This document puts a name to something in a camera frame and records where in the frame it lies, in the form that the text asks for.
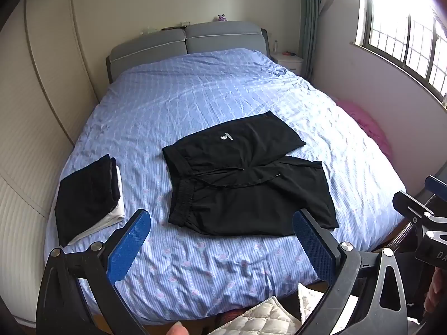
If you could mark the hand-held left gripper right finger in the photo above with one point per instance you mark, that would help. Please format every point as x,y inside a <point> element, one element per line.
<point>313,247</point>

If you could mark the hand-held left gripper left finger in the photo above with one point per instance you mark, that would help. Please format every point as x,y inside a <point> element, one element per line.
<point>130,247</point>

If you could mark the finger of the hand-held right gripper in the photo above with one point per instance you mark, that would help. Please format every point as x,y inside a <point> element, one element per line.
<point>410,205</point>
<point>436,184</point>

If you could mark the black pants with white logo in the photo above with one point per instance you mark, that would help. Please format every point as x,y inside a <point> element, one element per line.
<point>244,188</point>

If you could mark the folded black pants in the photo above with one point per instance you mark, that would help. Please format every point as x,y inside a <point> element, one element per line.
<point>83,199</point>

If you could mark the person's right hand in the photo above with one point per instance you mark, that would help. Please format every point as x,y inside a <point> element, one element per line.
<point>438,291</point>

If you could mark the person's left hand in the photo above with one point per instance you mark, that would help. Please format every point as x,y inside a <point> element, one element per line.
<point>178,329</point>

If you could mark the folded white garment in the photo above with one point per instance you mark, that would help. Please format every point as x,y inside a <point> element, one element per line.
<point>113,213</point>

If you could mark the white quilted cloth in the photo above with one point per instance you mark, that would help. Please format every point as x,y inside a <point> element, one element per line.
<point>255,315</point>

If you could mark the pink cloth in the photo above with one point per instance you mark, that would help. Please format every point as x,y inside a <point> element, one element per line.
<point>366,125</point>

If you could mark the window with metal grille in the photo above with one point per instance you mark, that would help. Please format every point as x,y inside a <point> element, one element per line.
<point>408,31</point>

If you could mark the blue floral striped bed duvet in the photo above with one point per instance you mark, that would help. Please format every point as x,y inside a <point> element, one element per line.
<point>195,97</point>

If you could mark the white wardrobe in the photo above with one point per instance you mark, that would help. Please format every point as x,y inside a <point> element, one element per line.
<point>31,111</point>

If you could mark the white nightstand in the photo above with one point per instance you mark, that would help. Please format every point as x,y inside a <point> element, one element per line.
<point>288,62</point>

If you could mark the green curtain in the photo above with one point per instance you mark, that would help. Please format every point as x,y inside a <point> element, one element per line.
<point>310,24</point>

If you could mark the grey padded headboard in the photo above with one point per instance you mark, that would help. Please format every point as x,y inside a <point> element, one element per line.
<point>209,38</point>

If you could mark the books on headboard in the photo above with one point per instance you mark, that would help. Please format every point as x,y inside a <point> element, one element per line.
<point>176,25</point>

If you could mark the purple toy figure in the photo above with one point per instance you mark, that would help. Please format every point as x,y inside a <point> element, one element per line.
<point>221,17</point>

